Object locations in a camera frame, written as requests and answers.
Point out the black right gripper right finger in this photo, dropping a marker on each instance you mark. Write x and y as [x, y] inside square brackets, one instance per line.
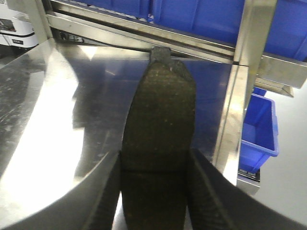
[216, 204]

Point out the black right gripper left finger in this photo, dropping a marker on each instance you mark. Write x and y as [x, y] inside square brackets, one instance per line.
[90, 205]

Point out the grey brake pad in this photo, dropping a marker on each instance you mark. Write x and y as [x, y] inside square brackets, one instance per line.
[156, 141]

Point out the small blue bin right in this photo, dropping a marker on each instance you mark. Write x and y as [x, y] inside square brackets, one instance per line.
[259, 135]

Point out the right blue plastic bin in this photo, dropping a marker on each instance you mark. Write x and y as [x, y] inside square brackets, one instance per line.
[220, 20]

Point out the blue plastic bin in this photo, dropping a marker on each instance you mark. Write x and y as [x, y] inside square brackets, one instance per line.
[137, 8]
[220, 20]

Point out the white black device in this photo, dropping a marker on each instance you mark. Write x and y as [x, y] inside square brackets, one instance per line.
[16, 29]

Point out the left blue plastic bin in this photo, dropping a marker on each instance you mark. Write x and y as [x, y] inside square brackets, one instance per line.
[137, 8]

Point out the stainless steel rack frame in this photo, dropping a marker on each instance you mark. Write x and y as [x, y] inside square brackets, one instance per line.
[250, 67]

